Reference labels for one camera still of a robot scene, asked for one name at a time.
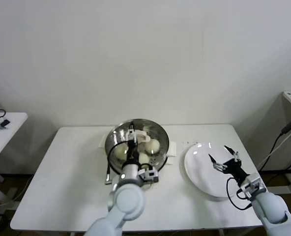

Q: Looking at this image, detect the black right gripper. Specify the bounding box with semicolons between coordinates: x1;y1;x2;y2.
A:
208;145;250;187

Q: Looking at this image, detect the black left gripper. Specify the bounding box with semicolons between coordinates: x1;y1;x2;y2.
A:
124;121;141;165

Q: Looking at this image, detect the round glass pot lid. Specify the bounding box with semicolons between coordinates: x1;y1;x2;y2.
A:
104;118;171;177

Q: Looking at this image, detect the stainless steel steamer basket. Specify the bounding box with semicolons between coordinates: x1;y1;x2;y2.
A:
100;119;177;174

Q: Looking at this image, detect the white round plate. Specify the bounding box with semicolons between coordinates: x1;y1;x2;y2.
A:
179;144;245;202

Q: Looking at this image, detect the black power adapter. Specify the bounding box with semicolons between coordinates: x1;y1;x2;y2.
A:
280;117;291;135

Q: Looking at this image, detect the white shelf stand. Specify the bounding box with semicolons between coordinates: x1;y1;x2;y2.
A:
265;90;291;196

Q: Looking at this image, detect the white side table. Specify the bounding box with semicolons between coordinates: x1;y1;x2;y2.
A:
0;112;28;205

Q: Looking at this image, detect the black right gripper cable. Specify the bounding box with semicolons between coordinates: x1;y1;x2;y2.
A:
226;178;254;211

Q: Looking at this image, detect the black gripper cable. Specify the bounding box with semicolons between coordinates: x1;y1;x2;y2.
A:
226;178;254;211
103;141;131;185

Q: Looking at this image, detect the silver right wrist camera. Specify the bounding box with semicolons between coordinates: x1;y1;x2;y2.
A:
237;173;268;198

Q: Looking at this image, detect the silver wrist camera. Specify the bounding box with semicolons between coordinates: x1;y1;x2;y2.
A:
138;167;159;184
237;173;268;198

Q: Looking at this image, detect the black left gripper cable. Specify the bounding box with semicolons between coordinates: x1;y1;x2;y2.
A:
103;141;131;185

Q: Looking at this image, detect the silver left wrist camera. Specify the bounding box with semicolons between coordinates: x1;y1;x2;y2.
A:
138;167;159;184

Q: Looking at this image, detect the black power cable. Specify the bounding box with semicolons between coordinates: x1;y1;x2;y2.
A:
257;132;284;171

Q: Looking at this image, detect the white power cable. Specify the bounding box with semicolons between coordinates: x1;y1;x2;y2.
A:
258;122;291;168

